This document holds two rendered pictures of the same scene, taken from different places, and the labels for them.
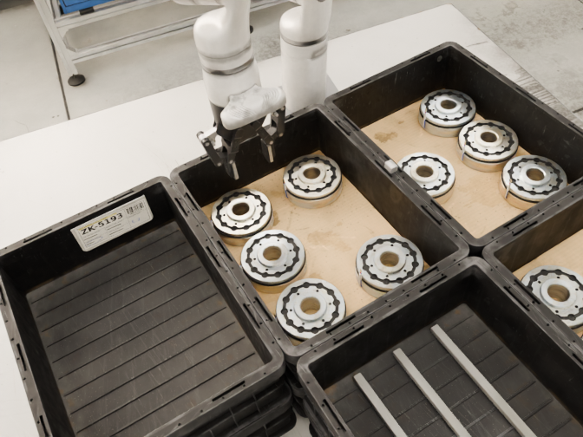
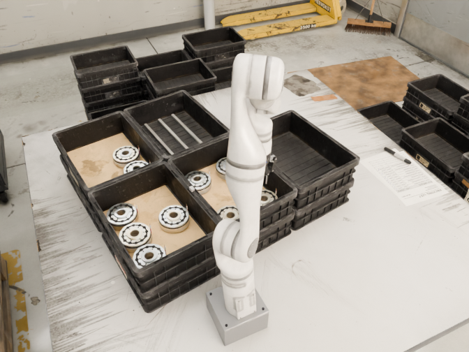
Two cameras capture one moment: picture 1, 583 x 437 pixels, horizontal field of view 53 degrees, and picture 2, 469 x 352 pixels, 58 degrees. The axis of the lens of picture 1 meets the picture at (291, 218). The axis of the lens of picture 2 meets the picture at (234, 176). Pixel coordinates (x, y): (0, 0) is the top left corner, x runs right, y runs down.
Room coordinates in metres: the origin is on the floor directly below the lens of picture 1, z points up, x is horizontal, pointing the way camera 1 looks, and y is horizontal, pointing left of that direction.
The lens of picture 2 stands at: (1.66, -0.19, 1.93)
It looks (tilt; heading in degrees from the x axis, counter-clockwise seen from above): 42 degrees down; 171
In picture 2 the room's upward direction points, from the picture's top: straight up
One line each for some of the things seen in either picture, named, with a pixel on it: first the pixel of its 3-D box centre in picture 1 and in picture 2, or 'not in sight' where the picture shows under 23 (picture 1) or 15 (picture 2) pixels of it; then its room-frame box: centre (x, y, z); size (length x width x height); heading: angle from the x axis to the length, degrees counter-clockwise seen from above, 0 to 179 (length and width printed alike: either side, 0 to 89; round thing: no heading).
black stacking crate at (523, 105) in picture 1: (456, 154); (155, 223); (0.69, -0.30, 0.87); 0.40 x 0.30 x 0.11; 25
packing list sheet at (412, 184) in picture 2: not in sight; (403, 174); (0.44, 0.75, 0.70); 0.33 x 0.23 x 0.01; 15
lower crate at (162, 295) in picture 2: not in sight; (158, 243); (0.69, -0.30, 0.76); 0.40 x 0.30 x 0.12; 25
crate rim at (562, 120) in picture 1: (461, 133); (153, 212); (0.69, -0.30, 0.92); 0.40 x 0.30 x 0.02; 25
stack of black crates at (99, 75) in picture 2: not in sight; (109, 88); (-1.09, -0.63, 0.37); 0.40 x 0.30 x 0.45; 105
